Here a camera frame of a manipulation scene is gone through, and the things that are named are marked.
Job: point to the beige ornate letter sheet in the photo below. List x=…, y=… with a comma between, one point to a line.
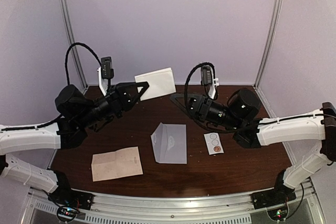
x=161, y=83

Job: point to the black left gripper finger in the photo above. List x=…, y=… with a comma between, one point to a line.
x=135, y=94
x=141, y=86

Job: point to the aluminium left corner post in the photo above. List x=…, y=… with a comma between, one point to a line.
x=71, y=40

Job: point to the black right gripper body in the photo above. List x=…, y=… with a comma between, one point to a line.
x=202, y=112

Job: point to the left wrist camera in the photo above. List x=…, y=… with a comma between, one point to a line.
x=105, y=74

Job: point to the aluminium front table rail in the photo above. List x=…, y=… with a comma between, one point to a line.
x=235, y=208

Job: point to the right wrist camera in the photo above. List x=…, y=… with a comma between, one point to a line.
x=209, y=82

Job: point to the grey envelope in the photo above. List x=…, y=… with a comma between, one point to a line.
x=169, y=144

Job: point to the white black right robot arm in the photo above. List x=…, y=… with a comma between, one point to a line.
x=238, y=116

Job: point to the aluminium corner post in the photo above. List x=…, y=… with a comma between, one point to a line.
x=71, y=40
x=269, y=41

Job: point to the folded beige paper sheet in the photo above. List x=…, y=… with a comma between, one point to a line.
x=118, y=164

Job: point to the green circuit board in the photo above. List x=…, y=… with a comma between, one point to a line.
x=65, y=213
x=277, y=214

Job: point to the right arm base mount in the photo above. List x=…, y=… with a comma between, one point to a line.
x=269, y=198

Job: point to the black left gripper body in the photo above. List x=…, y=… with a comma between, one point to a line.
x=116, y=103

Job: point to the aluminium right corner post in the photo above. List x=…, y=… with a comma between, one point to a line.
x=269, y=41

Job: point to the white seal sticker strip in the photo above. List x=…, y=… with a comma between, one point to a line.
x=213, y=144

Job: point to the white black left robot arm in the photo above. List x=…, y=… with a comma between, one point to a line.
x=43, y=136

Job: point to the right green circuit board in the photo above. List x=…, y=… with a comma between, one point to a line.
x=277, y=214

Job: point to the left green circuit board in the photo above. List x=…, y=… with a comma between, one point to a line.
x=65, y=213

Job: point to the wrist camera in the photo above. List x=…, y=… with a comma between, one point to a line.
x=105, y=74
x=209, y=82

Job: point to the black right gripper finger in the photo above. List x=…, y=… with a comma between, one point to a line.
x=176, y=96
x=190, y=108

